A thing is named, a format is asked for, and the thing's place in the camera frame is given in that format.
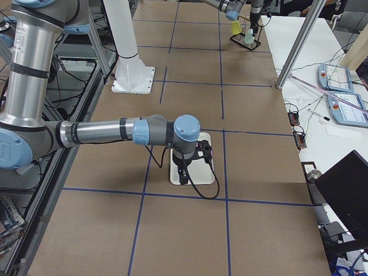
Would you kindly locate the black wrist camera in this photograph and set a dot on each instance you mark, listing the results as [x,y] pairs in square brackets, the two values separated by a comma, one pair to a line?
[203,151]

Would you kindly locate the yellow plastic cup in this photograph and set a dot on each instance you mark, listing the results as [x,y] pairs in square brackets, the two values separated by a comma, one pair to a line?
[236,27]

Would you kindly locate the aluminium frame post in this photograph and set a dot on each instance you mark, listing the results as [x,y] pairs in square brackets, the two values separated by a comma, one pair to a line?
[309,21]

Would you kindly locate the cream bear serving tray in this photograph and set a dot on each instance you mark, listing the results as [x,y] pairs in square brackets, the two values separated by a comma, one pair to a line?
[199,171]

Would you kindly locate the upper blue teach pendant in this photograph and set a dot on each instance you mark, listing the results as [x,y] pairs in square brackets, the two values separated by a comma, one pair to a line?
[335,78]

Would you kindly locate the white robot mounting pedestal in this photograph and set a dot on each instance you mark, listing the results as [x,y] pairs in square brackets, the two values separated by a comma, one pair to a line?
[132,75]

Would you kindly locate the blue teach pendant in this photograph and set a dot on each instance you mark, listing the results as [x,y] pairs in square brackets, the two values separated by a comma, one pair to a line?
[345,114]
[335,78]

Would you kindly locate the lower blue teach pendant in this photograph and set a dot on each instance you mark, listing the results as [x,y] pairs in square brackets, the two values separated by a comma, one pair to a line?
[345,114]

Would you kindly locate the pale green plastic cup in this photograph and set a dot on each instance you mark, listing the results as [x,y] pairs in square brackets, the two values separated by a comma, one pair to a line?
[249,37]

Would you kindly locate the black laptop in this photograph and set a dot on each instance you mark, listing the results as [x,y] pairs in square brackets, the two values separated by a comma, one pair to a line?
[344,187]

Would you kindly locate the black wire cup rack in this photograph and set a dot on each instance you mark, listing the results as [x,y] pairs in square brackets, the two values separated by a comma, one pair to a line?
[243,35]

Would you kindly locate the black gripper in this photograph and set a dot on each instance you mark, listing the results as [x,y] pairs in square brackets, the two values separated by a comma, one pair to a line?
[181,164]

